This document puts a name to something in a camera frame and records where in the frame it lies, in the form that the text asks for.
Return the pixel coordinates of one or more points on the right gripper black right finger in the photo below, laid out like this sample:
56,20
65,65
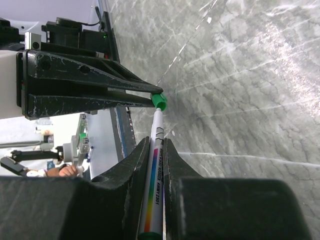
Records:
201,208

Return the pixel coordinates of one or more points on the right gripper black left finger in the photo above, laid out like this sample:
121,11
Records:
71,208

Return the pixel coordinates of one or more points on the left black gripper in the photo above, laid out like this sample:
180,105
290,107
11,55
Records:
85,70

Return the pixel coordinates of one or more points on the green whiteboard marker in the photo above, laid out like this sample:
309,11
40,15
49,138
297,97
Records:
151,218

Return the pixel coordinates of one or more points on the green marker cap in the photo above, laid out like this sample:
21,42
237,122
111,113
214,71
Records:
159,101

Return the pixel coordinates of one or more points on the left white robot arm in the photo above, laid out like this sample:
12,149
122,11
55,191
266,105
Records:
11,39

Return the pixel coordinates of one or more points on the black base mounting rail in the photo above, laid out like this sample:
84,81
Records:
99,38

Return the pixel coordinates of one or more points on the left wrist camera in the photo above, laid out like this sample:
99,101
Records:
32,41

